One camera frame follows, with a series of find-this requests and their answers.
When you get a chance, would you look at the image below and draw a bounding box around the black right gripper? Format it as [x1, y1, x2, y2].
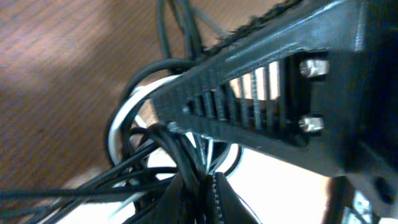
[310, 1, 397, 218]

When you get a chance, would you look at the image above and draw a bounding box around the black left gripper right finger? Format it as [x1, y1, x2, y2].
[203, 172, 259, 224]

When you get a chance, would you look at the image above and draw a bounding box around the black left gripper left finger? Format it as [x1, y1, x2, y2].
[136, 173, 202, 224]

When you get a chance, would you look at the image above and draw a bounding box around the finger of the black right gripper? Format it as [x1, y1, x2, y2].
[153, 18, 348, 177]
[205, 0, 303, 56]

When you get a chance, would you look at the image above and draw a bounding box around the thick black USB cable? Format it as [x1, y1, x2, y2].
[102, 0, 243, 224]

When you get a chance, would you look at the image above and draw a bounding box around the white USB cable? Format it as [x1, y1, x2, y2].
[107, 73, 240, 218]

